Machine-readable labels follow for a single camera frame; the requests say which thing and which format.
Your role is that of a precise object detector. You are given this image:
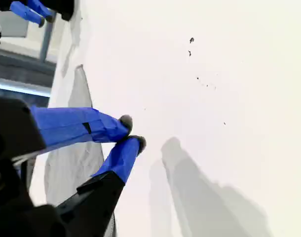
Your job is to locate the grey striped towel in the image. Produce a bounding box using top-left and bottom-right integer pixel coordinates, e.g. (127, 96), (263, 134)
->
(43, 64), (116, 237)

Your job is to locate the grey background shelving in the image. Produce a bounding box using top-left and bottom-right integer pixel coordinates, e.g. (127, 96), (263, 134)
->
(0, 9), (58, 99)

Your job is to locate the black post clamp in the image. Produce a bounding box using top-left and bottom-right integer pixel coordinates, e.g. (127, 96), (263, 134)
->
(51, 0), (75, 21)

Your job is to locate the steel post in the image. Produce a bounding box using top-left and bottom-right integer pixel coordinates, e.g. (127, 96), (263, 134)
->
(39, 13), (56, 63)

